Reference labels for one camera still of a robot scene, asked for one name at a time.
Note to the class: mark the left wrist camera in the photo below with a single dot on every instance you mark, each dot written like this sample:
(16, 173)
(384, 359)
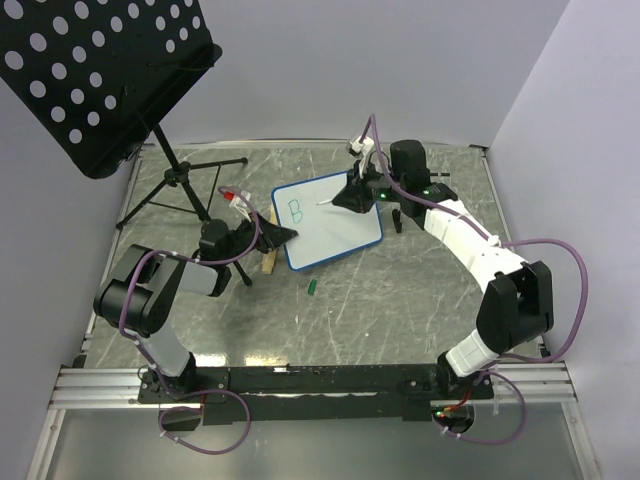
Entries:
(238, 200)

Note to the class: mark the black perforated music stand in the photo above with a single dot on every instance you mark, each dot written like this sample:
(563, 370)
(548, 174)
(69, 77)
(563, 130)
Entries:
(100, 76)

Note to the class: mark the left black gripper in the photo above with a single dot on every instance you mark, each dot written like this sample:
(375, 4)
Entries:
(272, 235)

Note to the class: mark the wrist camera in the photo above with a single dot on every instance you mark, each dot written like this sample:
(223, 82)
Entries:
(360, 148)
(238, 200)

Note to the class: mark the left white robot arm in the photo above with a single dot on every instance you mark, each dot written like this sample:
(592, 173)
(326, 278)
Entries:
(137, 296)

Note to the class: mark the wooden rolling pin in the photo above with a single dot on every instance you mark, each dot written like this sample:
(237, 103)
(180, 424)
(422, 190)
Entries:
(269, 257)

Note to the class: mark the blue framed whiteboard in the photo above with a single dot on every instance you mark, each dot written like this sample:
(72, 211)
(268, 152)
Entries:
(326, 232)

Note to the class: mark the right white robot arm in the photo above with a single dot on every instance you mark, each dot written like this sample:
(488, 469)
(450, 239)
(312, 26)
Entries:
(517, 303)

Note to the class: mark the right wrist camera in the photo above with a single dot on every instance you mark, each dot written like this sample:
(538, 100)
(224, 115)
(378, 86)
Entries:
(360, 148)

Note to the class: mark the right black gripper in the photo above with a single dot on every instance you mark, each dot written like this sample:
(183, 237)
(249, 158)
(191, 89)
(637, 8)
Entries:
(352, 197)

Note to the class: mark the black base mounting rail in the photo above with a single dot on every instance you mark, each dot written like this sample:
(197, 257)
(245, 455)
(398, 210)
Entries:
(227, 395)

